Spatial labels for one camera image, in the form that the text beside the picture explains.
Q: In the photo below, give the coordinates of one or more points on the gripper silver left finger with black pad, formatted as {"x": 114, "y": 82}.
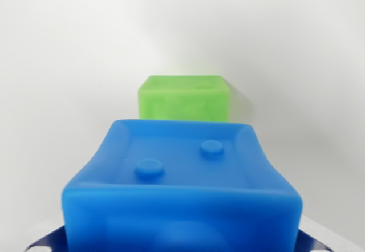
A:
{"x": 45, "y": 239}

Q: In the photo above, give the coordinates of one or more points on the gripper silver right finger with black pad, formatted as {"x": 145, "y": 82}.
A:
{"x": 313, "y": 239}

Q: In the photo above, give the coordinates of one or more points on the blue cube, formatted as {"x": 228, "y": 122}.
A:
{"x": 182, "y": 200}

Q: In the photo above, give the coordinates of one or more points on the green cube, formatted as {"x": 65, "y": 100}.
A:
{"x": 182, "y": 101}

